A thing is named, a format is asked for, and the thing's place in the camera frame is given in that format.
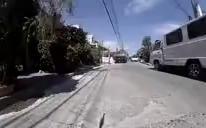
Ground distant trees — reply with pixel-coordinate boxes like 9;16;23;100
137;35;154;63

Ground dark vehicle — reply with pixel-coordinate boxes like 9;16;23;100
113;54;129;64

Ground white van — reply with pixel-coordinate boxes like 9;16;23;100
149;9;206;80

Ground grey concrete pavement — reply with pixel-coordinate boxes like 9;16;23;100
0;63;109;124

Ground overhead wires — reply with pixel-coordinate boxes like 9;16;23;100
100;0;192;51

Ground grey concrete road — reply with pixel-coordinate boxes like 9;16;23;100
0;61;206;128

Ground pale vehicle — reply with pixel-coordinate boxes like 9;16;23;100
130;56;140;63

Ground row of bushes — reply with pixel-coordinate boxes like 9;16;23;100
0;0;109;88

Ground grey pole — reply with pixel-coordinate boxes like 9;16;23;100
190;0;204;19

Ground white building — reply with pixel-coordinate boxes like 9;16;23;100
70;23;100;48

